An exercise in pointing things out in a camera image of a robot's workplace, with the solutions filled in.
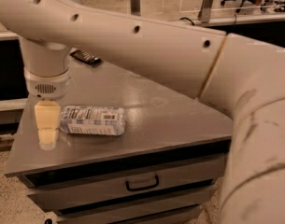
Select metal rail bracket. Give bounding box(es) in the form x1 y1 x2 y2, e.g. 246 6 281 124
198 0 214 23
130 0 141 16

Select grey drawer cabinet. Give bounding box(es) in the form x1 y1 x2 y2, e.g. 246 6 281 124
6 61 232 224

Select black snack packet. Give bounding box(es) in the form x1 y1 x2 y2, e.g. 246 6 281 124
70 49 102 66

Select blue labelled plastic bottle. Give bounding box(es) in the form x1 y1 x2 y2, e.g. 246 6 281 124
60 105 126 136

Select black drawer handle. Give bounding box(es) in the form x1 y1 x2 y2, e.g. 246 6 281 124
125 175 160 192

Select right metal rail bracket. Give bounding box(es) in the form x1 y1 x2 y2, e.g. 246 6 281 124
198 0 214 23

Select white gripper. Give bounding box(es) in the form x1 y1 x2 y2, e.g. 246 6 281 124
24 69 70 150

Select middle metal rail bracket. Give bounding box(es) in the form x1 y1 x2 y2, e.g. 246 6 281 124
130 0 141 16

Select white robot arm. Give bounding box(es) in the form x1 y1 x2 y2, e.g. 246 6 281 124
0 0 285 224

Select black cable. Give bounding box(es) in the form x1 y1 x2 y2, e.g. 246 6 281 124
178 16 196 26

